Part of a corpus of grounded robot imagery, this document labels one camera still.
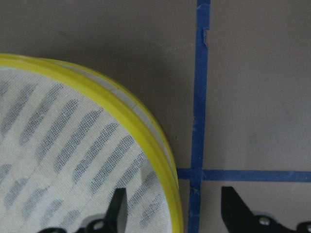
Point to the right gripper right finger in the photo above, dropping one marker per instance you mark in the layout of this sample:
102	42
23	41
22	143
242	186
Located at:
238	218

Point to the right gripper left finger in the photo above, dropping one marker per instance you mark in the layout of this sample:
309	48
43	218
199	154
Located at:
108	218

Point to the yellow steamer basket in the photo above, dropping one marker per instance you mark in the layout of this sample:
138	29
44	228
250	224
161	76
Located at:
69	138

